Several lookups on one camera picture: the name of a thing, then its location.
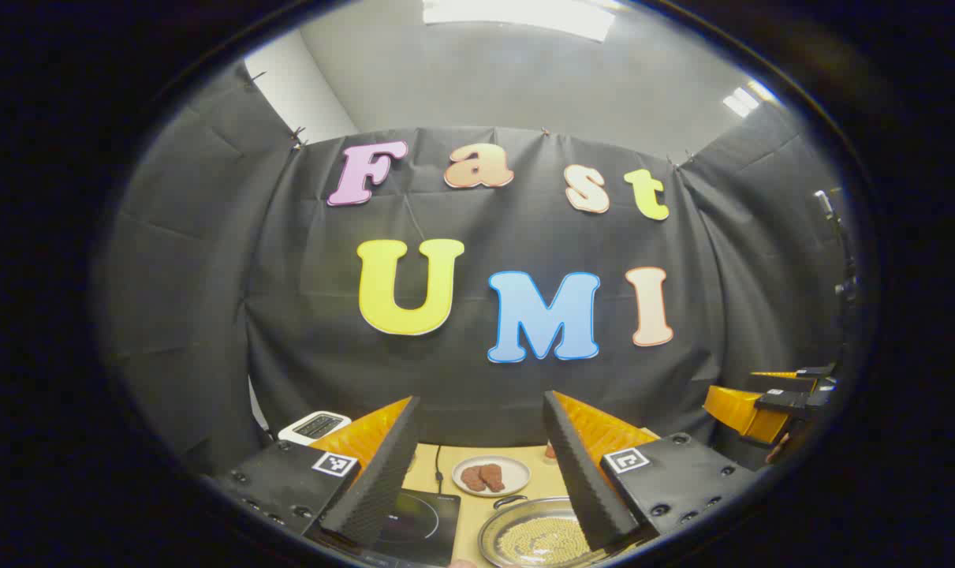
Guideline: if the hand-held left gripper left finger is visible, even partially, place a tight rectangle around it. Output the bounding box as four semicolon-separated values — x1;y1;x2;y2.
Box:
209;394;423;549

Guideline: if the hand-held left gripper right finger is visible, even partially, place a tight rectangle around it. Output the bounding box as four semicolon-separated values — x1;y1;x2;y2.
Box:
542;390;762;553

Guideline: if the black induction cooktop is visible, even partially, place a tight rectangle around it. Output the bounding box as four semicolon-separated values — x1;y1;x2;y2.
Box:
308;488;462;567

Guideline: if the steel pot with black handle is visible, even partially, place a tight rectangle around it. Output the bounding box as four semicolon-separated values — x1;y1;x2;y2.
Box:
477;493;644;568

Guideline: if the white round plate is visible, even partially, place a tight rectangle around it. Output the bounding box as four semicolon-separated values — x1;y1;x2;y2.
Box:
452;455;532;498

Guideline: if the pile of yellow soybeans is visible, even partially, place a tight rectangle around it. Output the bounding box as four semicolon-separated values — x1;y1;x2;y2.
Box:
497;517;592;566

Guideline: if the white toaster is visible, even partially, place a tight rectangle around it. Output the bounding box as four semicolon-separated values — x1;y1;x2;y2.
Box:
278;410;352;447

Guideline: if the dark metal stand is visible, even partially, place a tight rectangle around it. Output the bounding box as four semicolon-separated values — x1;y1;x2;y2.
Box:
813;188;852;305

